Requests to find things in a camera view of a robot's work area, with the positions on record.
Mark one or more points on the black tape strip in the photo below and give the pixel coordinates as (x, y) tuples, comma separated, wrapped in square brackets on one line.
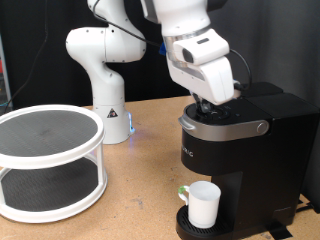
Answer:
[(278, 231)]

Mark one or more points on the white mug with green tape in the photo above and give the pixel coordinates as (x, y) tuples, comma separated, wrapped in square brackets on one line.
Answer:
[(204, 206)]

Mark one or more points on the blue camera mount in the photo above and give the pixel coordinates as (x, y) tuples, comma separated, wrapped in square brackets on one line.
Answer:
[(162, 49)]

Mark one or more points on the white two-tier turntable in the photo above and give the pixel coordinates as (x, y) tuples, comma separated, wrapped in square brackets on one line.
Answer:
[(50, 150)]

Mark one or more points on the black Keurig coffee machine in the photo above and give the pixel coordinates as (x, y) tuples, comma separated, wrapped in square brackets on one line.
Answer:
[(253, 160)]

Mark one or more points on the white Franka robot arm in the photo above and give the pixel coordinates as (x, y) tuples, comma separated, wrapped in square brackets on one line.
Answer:
[(100, 50)]

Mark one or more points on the grey metal frame post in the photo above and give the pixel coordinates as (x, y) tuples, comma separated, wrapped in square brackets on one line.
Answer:
[(5, 83)]

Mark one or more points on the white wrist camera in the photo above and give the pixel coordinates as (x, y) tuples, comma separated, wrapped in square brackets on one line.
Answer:
[(237, 85)]

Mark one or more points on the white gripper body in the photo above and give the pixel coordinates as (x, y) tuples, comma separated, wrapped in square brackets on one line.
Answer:
[(210, 80)]

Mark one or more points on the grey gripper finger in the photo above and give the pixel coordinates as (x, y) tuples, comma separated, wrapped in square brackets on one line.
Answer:
[(196, 99), (206, 107)]

